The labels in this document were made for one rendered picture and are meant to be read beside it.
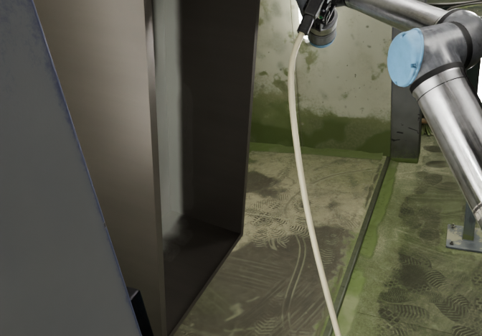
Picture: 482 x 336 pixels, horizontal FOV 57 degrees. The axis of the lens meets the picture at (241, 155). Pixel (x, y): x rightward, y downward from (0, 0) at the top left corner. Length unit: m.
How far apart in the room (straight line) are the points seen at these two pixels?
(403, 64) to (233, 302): 1.47
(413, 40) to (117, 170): 0.73
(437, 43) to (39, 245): 0.88
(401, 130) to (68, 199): 2.96
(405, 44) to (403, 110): 2.13
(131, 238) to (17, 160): 0.94
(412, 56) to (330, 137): 2.35
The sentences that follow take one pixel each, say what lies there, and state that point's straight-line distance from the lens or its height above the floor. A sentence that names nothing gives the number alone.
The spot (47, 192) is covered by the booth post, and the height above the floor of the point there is 1.41.
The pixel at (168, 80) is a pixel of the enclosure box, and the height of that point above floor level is 1.11.
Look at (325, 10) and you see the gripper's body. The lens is 1.27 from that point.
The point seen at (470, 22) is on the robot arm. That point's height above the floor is 1.31.
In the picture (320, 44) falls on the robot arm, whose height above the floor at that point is 1.21.
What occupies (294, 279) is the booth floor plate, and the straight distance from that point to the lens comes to 2.23.
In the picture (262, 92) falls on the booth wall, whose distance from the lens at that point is 3.35.
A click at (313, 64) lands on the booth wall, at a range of 3.15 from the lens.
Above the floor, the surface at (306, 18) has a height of 1.34.
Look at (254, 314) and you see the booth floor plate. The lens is 2.09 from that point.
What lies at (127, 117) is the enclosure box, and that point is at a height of 1.22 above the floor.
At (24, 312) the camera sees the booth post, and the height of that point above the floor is 1.35.
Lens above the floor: 1.53
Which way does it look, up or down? 26 degrees down
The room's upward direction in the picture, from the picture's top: 9 degrees counter-clockwise
